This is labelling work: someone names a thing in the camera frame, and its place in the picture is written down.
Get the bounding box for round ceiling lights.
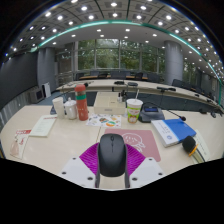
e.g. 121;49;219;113
6;0;224;78

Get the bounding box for pale green booklet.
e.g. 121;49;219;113
29;114;58;138

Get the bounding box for dark conference chairs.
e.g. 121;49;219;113
74;69;161;84

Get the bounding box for red drink bottle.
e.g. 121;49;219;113
74;83;90;122

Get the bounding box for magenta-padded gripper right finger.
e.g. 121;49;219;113
124;143;166;189

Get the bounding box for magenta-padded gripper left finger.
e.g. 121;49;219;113
59;142;101;189

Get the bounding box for pink printed mouse pad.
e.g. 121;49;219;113
103;128;162;163

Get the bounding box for white paper cup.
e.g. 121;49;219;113
51;96;66;120

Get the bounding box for black computer mouse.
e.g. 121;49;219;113
97;133;128;178

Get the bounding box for printed drink cup with straw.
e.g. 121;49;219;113
125;89;144;125

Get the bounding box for black handheld microphone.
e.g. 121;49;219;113
181;135;206;164

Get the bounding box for grey box appliance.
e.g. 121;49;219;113
29;87;46;104

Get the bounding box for red and white magazine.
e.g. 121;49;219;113
9;129;33;160

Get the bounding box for white lidded mug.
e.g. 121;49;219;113
63;97;78;120

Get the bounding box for blue and white book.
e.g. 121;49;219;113
150;118;197;148

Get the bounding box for colourful sticker sheet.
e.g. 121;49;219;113
85;113;123;129

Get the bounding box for cream cardboard box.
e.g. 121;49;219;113
93;91;127;116

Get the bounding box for white upright appliance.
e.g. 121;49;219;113
41;82;52;98

